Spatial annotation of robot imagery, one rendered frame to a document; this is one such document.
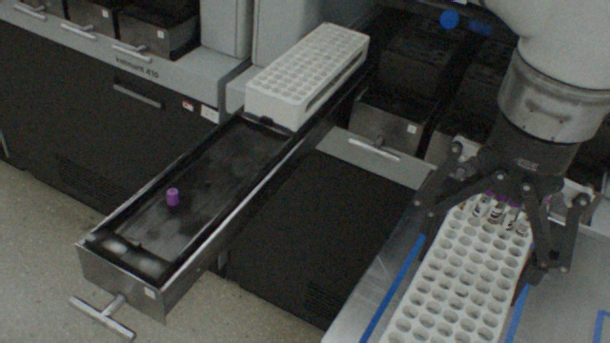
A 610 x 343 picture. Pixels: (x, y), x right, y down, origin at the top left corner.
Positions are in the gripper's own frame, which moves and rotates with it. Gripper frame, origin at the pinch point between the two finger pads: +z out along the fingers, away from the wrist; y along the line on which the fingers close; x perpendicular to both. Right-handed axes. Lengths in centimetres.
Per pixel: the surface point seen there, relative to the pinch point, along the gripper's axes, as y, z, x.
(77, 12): -97, 11, 29
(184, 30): -72, 9, 35
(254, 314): -46, 88, 31
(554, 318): 11.1, 5.7, 3.1
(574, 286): 12.4, 5.7, 9.7
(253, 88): -40.9, 1.3, 15.7
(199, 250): -30.1, 7.3, -11.5
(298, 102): -33.1, 1.3, 16.9
